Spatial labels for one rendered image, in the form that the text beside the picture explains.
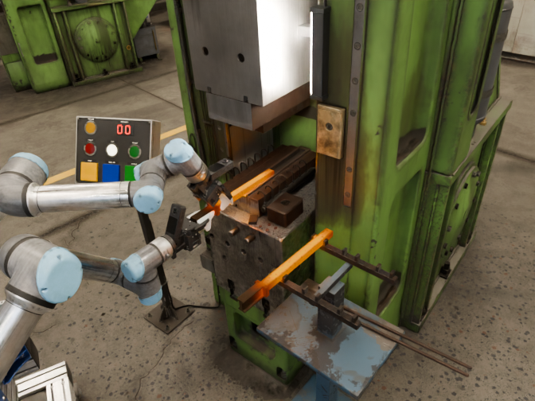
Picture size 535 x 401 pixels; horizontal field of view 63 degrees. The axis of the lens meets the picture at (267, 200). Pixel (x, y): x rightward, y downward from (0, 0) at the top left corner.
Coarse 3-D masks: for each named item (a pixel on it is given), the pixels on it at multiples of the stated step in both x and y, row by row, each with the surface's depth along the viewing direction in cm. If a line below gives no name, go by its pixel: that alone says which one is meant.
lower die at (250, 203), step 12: (264, 156) 188; (276, 156) 186; (300, 156) 183; (312, 156) 184; (252, 168) 180; (264, 168) 178; (288, 168) 177; (300, 168) 176; (228, 180) 174; (240, 180) 171; (288, 180) 171; (252, 192) 163; (264, 192) 163; (276, 192) 167; (240, 204) 167; (252, 204) 162
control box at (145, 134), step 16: (80, 128) 179; (96, 128) 177; (112, 128) 176; (128, 128) 174; (144, 128) 173; (160, 128) 179; (80, 144) 179; (96, 144) 178; (112, 144) 176; (128, 144) 175; (144, 144) 173; (80, 160) 180; (96, 160) 178; (112, 160) 177; (128, 160) 175; (144, 160) 174
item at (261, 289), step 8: (320, 232) 146; (328, 232) 145; (312, 240) 142; (320, 240) 142; (304, 248) 139; (312, 248) 139; (296, 256) 137; (304, 256) 137; (288, 264) 134; (296, 264) 135; (272, 272) 131; (280, 272) 131; (288, 272) 133; (256, 280) 128; (264, 280) 129; (272, 280) 129; (280, 280) 131; (256, 288) 125; (264, 288) 125; (240, 296) 123; (248, 296) 123; (256, 296) 126; (264, 296) 127; (240, 304) 122; (248, 304) 124
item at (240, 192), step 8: (256, 176) 169; (264, 176) 169; (248, 184) 164; (256, 184) 166; (232, 192) 159; (240, 192) 159; (208, 208) 150; (216, 208) 150; (192, 216) 146; (200, 216) 146
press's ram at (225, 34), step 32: (192, 0) 132; (224, 0) 124; (256, 0) 118; (288, 0) 128; (192, 32) 138; (224, 32) 130; (256, 32) 123; (288, 32) 133; (192, 64) 146; (224, 64) 137; (256, 64) 128; (288, 64) 138; (256, 96) 134
